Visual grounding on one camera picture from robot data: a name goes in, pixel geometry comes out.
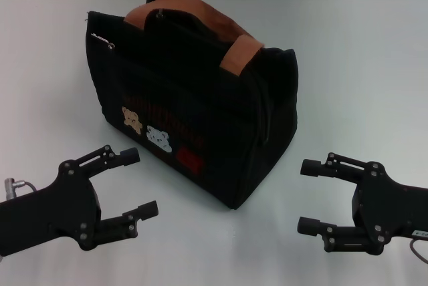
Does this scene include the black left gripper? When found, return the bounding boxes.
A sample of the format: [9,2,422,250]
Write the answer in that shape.
[0,144,160,259]

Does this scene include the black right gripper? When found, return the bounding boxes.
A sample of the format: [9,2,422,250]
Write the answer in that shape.
[296,152,428,255]

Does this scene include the black food bag brown handles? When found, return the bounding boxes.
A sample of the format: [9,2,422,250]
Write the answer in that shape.
[83,0,300,210]

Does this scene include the long silver zipper pull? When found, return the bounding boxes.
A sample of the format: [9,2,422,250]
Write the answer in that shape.
[90,32,116,51]

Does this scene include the right gripper cable black loop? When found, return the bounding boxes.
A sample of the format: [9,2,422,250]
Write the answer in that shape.
[410,237,428,265]

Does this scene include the left gripper cable silver plug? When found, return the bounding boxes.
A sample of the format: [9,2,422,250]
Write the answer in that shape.
[2,178,38,197]

